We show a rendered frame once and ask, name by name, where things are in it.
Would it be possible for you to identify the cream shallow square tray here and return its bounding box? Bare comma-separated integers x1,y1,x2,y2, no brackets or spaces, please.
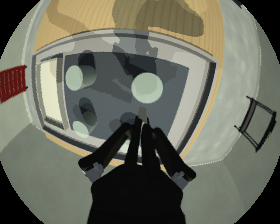
36,58,69,131

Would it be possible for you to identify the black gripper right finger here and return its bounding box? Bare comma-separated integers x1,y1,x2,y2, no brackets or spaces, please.
140,107,196,195

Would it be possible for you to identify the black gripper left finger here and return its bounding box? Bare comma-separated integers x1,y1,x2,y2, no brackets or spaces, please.
78,107,143,193

